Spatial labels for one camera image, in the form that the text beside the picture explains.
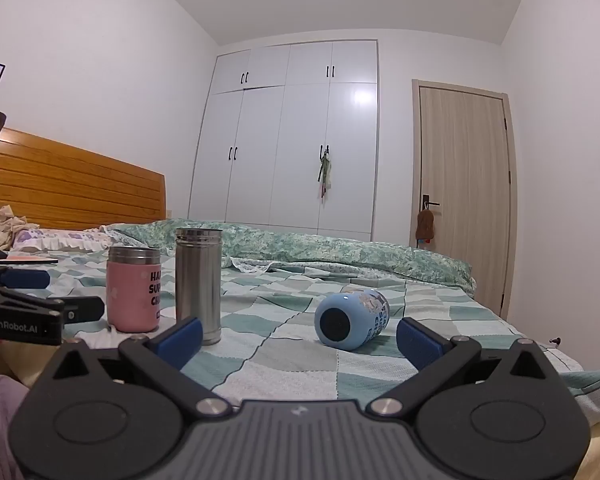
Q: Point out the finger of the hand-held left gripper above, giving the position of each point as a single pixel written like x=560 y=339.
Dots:
x=25 y=278
x=82 y=309

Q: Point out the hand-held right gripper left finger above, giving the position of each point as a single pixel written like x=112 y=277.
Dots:
x=179 y=342

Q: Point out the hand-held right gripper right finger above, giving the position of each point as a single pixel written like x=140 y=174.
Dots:
x=420 y=342

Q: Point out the light blue printed cup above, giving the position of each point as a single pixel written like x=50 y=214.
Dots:
x=367 y=310

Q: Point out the person's left forearm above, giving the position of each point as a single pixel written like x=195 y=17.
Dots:
x=0 y=410

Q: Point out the pink cup with steel rim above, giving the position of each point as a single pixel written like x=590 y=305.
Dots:
x=130 y=295

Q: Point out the pink flat book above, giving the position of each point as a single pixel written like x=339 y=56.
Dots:
x=30 y=260

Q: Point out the purple floral pillow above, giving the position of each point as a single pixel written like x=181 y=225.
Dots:
x=55 y=237

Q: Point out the cream crumpled cloth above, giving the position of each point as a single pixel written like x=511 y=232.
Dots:
x=2 y=222

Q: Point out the tall stainless steel thermos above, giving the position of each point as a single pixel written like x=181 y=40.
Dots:
x=198 y=280

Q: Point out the checked bed sheet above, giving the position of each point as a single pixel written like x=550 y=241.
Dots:
x=280 y=340

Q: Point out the wooden headboard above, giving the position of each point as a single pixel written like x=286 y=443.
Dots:
x=70 y=185

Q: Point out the brown hanging pouch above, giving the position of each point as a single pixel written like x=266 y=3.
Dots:
x=424 y=225

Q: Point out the green floral quilt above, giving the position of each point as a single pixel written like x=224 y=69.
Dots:
x=300 y=250

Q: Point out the light wooden door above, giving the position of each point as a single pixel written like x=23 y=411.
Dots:
x=462 y=185

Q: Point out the green hanging ornament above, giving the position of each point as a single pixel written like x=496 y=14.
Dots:
x=325 y=172

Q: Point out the white wardrobe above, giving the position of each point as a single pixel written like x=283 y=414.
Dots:
x=280 y=150

